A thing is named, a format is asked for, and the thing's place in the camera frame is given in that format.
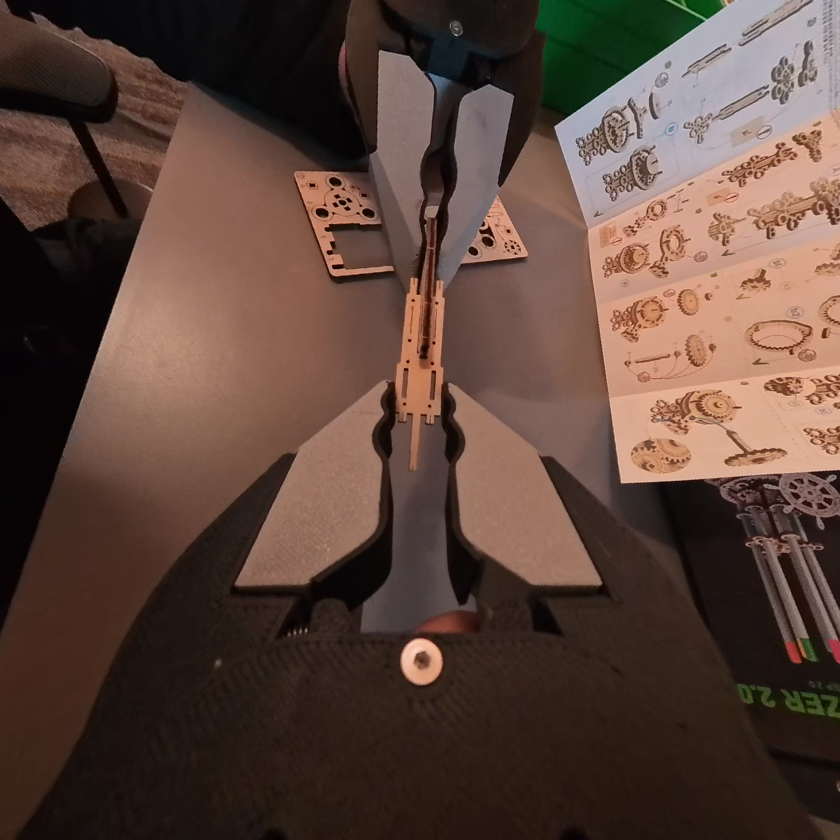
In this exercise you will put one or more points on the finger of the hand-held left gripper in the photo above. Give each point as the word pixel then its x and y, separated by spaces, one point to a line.
pixel 476 170
pixel 397 151

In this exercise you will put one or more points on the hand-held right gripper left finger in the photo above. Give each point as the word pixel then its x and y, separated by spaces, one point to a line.
pixel 321 505

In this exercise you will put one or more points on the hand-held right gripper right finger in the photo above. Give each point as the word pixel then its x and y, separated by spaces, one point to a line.
pixel 518 512

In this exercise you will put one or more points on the thin dark-edged wooden model part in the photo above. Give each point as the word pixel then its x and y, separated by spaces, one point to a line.
pixel 430 289

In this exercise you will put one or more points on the pale slotted wooden model part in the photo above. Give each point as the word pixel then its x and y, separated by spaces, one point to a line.
pixel 420 387

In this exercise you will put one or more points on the laser-cut wooden parts sheet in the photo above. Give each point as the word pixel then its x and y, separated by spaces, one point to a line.
pixel 328 203

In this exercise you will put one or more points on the green box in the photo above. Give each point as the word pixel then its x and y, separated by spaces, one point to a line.
pixel 610 46

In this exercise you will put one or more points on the black printed product box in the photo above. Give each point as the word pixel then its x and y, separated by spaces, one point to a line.
pixel 754 590

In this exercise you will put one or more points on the folded paper instruction sheet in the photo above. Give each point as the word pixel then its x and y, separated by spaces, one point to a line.
pixel 709 275

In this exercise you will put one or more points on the black chair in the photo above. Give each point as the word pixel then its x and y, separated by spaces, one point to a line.
pixel 59 92

